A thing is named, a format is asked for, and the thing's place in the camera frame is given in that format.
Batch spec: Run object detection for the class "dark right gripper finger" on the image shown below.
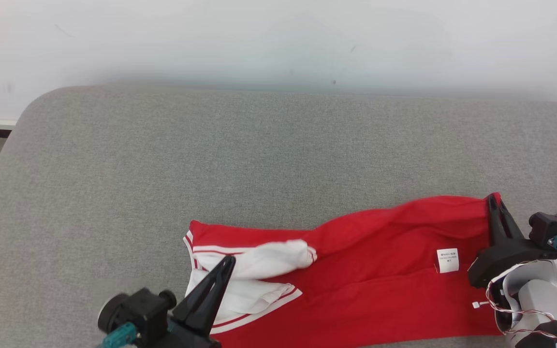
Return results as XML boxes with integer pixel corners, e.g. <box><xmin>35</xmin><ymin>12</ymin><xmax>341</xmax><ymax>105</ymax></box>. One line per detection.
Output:
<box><xmin>493</xmin><ymin>194</ymin><xmax>526</xmax><ymax>247</ymax></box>
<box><xmin>487</xmin><ymin>194</ymin><xmax>498</xmax><ymax>247</ymax></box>

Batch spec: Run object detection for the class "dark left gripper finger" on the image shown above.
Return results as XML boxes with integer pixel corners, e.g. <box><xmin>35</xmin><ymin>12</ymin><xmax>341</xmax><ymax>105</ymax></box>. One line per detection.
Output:
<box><xmin>191</xmin><ymin>257</ymin><xmax>237</xmax><ymax>337</ymax></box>
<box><xmin>172</xmin><ymin>256</ymin><xmax>234</xmax><ymax>334</ymax></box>

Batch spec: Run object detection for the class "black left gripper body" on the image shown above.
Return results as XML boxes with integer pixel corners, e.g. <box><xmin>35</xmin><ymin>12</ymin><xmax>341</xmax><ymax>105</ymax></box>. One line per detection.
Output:
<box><xmin>155</xmin><ymin>319</ymin><xmax>222</xmax><ymax>348</ymax></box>

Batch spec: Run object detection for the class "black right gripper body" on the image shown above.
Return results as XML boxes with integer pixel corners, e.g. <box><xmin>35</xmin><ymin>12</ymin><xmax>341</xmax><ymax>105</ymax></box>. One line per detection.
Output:
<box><xmin>467</xmin><ymin>239</ymin><xmax>557</xmax><ymax>290</ymax></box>

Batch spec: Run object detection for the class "red white short-sleeve shirt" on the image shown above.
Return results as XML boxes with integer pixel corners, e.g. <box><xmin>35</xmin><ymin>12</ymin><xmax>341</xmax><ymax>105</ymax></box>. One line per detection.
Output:
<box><xmin>183</xmin><ymin>192</ymin><xmax>504</xmax><ymax>348</ymax></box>

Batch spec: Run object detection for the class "grey fabric sofa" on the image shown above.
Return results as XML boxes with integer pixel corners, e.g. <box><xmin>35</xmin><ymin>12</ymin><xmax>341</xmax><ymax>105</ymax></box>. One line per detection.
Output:
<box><xmin>0</xmin><ymin>85</ymin><xmax>557</xmax><ymax>348</ymax></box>

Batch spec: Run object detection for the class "teal left camera connector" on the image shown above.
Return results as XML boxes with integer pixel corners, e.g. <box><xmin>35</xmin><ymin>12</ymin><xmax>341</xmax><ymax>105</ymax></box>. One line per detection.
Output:
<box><xmin>102</xmin><ymin>322</ymin><xmax>138</xmax><ymax>348</ymax></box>

